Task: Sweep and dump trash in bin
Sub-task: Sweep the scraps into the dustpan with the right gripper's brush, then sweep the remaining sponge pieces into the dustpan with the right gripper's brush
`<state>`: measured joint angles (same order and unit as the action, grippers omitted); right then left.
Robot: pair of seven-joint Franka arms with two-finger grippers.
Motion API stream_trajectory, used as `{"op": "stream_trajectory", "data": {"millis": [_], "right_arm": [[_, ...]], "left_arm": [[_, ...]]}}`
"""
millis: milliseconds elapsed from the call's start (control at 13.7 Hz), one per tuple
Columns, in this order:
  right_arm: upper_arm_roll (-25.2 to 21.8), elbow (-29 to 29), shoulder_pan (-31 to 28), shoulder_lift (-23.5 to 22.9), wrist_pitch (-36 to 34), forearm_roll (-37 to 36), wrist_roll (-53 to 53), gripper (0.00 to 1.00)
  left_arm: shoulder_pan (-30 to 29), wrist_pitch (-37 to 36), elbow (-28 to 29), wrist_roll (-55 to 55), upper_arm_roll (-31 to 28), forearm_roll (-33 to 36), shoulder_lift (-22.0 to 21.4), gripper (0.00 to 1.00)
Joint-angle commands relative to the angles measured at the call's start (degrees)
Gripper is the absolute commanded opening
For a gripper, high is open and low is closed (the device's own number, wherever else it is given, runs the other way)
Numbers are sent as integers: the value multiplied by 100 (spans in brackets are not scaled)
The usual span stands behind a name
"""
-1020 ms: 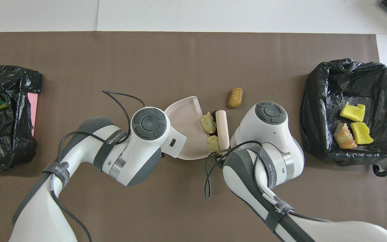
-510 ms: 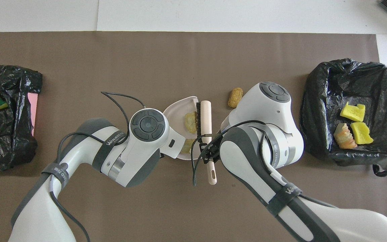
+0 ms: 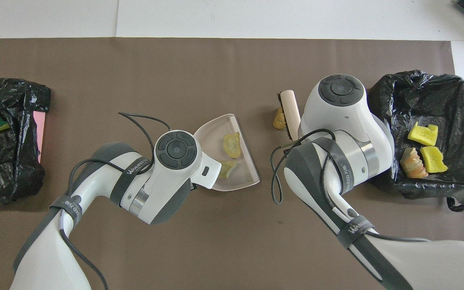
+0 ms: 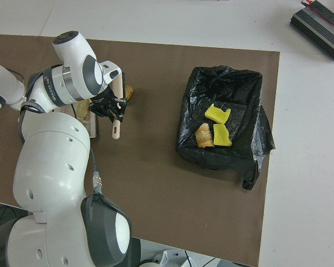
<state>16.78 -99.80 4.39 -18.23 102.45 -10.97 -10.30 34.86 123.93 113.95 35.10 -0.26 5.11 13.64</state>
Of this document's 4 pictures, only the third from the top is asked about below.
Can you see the brown oval cork-like chunk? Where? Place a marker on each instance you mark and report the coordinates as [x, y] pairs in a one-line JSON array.
[[279, 120]]

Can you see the pale oval foam chunk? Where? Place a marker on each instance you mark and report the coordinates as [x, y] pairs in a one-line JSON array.
[[232, 145]]

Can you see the brown paper table mat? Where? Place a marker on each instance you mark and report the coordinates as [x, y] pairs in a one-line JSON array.
[[216, 241]]

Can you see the pale angular foam chunk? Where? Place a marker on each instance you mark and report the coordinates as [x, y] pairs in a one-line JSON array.
[[228, 168]]

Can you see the pale orange-tinted foam chunk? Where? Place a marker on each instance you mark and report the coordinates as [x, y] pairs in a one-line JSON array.
[[413, 163]]

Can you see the yellow sponge chunk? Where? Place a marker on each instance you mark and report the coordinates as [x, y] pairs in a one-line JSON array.
[[433, 160]]

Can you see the black trash bag over pink bin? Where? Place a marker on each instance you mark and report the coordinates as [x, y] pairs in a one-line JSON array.
[[22, 161]]

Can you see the beige plastic dustpan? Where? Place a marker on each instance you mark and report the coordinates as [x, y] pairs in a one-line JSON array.
[[248, 169]]

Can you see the pink plastic bin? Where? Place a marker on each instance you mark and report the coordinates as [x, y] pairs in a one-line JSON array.
[[39, 133]]

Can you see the beige brush with black bristles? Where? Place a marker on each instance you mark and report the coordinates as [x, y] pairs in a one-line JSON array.
[[292, 112]]

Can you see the black trash bag lined bin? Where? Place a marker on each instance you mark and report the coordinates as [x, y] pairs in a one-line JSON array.
[[453, 104]]

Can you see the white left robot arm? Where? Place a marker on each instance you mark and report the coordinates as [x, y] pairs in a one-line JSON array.
[[167, 177]]

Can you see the boot-shaped green yellow sponge piece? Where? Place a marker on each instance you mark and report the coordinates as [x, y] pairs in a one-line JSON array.
[[422, 135]]

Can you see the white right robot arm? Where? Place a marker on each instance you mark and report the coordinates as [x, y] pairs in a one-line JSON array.
[[344, 121]]

